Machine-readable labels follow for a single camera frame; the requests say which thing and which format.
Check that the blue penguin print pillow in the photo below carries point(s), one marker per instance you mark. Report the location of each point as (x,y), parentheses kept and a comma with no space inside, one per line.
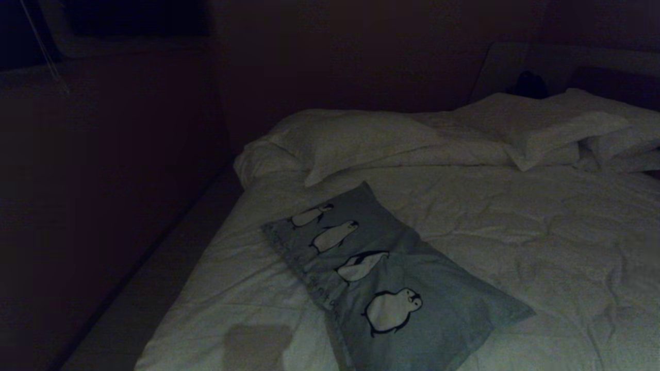
(428,288)

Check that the small dark object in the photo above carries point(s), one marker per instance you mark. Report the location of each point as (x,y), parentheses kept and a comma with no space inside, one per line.
(531,85)

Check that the bed with white sheet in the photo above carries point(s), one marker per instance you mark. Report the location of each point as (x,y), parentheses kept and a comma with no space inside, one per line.
(541,247)

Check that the white bed pillow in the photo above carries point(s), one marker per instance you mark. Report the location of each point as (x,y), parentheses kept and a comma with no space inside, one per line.
(626,136)
(361,141)
(536,126)

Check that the pale padded headboard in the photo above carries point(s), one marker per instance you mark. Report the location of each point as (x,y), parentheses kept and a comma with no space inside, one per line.
(515,64)

